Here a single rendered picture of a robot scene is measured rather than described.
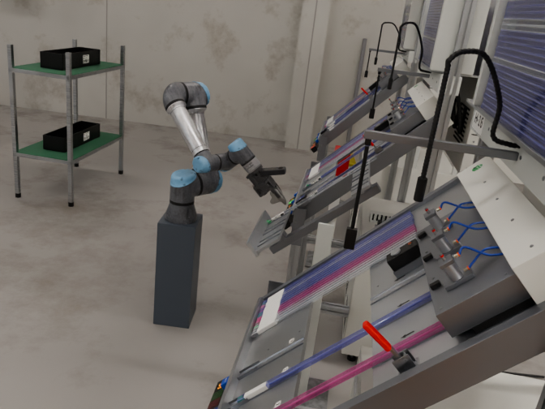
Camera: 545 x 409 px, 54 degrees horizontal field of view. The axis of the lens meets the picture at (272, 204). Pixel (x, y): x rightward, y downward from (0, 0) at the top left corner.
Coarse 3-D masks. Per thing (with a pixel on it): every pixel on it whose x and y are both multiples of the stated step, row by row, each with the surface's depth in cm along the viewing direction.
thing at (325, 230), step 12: (324, 228) 200; (324, 240) 201; (324, 252) 203; (312, 264) 206; (312, 312) 212; (312, 324) 214; (312, 336) 216; (312, 348) 218; (300, 384) 225; (312, 384) 237; (324, 396) 230; (324, 408) 223
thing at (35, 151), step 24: (24, 72) 365; (48, 72) 363; (72, 72) 374; (96, 72) 397; (120, 72) 444; (120, 96) 451; (120, 120) 458; (72, 144) 379; (96, 144) 427; (120, 144) 465; (72, 168) 385; (120, 168) 473; (72, 192) 391
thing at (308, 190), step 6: (336, 162) 268; (330, 168) 265; (318, 174) 272; (330, 174) 252; (312, 180) 269; (324, 180) 248; (330, 180) 242; (306, 186) 268; (312, 186) 257; (318, 186) 247; (306, 192) 252; (312, 192) 245
